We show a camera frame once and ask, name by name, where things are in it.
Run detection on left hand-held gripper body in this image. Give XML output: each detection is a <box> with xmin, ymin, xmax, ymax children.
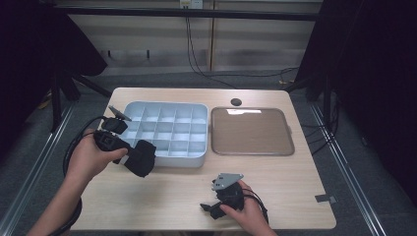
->
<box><xmin>93</xmin><ymin>104</ymin><xmax>136</xmax><ymax>165</ymax></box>

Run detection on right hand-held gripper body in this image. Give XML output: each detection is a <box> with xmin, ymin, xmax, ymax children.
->
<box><xmin>210</xmin><ymin>172</ymin><xmax>246</xmax><ymax>212</ymax></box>

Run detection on black sock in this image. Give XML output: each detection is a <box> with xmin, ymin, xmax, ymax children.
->
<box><xmin>123</xmin><ymin>139</ymin><xmax>157</xmax><ymax>179</ymax></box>

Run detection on light blue divided storage box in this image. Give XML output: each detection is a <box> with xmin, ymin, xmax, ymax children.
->
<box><xmin>118</xmin><ymin>100</ymin><xmax>209</xmax><ymax>169</ymax></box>

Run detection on person's left hand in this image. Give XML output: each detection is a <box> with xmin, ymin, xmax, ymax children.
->
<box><xmin>66</xmin><ymin>128</ymin><xmax>130</xmax><ymax>185</ymax></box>

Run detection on person's right hand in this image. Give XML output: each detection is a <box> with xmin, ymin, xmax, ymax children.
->
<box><xmin>218</xmin><ymin>179</ymin><xmax>269</xmax><ymax>231</ymax></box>

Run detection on brown square tray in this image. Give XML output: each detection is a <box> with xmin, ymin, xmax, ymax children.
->
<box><xmin>209</xmin><ymin>106</ymin><xmax>296</xmax><ymax>157</ymax></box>

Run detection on black metal stand leg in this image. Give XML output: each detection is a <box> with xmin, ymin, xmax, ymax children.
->
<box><xmin>48</xmin><ymin>62</ymin><xmax>114</xmax><ymax>133</ymax></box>

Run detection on grey tape piece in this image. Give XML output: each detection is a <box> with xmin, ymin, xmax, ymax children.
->
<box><xmin>314</xmin><ymin>194</ymin><xmax>338</xmax><ymax>205</ymax></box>

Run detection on dark curtain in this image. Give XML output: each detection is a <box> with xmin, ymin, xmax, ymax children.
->
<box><xmin>0</xmin><ymin>0</ymin><xmax>109</xmax><ymax>161</ymax></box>
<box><xmin>293</xmin><ymin>0</ymin><xmax>417</xmax><ymax>208</ymax></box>

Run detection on black horizontal metal bar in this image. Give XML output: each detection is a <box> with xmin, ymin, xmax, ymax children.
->
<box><xmin>53</xmin><ymin>6</ymin><xmax>320</xmax><ymax>23</ymax></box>

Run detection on right hand-held gripper black cable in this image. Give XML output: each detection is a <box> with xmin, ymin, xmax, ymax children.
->
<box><xmin>243</xmin><ymin>188</ymin><xmax>270</xmax><ymax>226</ymax></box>

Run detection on hand-held gripper black cable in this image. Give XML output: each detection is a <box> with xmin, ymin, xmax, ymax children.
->
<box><xmin>48</xmin><ymin>115</ymin><xmax>108</xmax><ymax>236</ymax></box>
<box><xmin>243</xmin><ymin>188</ymin><xmax>270</xmax><ymax>226</ymax></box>

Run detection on left hand-held gripper black cable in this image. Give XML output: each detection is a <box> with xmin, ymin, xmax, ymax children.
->
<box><xmin>48</xmin><ymin>115</ymin><xmax>108</xmax><ymax>236</ymax></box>

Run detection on aluminium floor rail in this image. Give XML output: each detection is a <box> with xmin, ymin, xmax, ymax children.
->
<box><xmin>0</xmin><ymin>103</ymin><xmax>76</xmax><ymax>236</ymax></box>
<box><xmin>309</xmin><ymin>102</ymin><xmax>389</xmax><ymax>236</ymax></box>

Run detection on black wall cable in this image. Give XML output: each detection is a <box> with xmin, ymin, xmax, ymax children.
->
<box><xmin>184</xmin><ymin>16</ymin><xmax>300</xmax><ymax>90</ymax></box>

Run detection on black floor cables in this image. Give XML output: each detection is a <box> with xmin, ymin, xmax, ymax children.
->
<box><xmin>300</xmin><ymin>89</ymin><xmax>342</xmax><ymax>157</ymax></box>

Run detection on white wall socket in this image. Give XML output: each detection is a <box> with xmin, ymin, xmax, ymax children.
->
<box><xmin>178</xmin><ymin>0</ymin><xmax>205</xmax><ymax>10</ymax></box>

